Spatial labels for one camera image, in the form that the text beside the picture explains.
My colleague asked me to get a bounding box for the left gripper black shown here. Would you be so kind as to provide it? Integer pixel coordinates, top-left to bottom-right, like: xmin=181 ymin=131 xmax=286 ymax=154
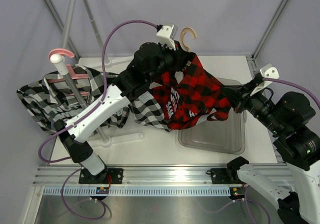
xmin=145 ymin=39 xmax=192 ymax=85

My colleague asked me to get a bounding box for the aluminium front rail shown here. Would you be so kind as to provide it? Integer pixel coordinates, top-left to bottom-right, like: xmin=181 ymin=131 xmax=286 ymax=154
xmin=31 ymin=165 xmax=305 ymax=187

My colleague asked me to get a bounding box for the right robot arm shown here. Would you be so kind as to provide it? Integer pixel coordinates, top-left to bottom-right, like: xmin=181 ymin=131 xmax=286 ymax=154
xmin=221 ymin=80 xmax=320 ymax=224

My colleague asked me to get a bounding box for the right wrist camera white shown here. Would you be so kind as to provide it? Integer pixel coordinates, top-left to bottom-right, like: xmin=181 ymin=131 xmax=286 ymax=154
xmin=250 ymin=63 xmax=280 ymax=97

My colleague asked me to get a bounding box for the beige plastic hanger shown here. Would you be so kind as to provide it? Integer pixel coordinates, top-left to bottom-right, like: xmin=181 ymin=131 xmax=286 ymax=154
xmin=179 ymin=27 xmax=198 ymax=52

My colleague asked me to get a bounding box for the grey black plaid shirt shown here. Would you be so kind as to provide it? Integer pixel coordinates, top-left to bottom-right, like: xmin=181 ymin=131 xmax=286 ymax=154
xmin=16 ymin=65 xmax=171 ymax=135

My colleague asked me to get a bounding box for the grey clothes rack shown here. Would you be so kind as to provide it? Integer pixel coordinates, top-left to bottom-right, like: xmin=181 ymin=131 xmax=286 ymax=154
xmin=48 ymin=0 xmax=145 ymax=147

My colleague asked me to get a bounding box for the red black plaid shirt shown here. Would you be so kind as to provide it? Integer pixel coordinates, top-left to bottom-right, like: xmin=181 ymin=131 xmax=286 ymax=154
xmin=149 ymin=53 xmax=232 ymax=132

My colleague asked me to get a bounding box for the clear plastic bin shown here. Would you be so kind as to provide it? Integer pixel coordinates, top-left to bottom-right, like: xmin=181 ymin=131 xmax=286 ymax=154
xmin=177 ymin=75 xmax=247 ymax=155

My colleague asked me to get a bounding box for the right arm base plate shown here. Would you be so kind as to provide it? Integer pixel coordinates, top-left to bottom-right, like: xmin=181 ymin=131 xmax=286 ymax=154
xmin=206 ymin=167 xmax=243 ymax=185

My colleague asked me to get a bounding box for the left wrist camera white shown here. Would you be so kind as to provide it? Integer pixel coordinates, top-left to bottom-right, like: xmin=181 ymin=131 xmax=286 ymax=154
xmin=156 ymin=23 xmax=178 ymax=51

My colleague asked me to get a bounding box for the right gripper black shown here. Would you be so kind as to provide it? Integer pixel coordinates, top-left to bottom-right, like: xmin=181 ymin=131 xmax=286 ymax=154
xmin=221 ymin=77 xmax=285 ymax=135

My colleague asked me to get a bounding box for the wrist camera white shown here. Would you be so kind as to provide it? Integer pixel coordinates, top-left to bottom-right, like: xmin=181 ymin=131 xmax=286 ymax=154
xmin=250 ymin=63 xmax=280 ymax=97
xmin=156 ymin=23 xmax=178 ymax=51

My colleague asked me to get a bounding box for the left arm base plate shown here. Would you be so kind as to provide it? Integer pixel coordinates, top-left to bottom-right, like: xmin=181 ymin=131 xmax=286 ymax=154
xmin=78 ymin=167 xmax=125 ymax=201

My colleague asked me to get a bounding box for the slotted cable duct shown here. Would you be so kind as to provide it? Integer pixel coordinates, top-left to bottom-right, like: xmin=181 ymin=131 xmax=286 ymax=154
xmin=42 ymin=186 xmax=231 ymax=195

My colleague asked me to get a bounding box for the pink plastic hanger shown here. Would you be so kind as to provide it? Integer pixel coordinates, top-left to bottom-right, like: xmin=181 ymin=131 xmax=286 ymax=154
xmin=44 ymin=48 xmax=91 ymax=97

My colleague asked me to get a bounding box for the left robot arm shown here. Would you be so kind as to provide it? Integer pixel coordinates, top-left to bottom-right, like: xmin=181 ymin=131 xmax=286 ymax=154
xmin=54 ymin=40 xmax=182 ymax=184

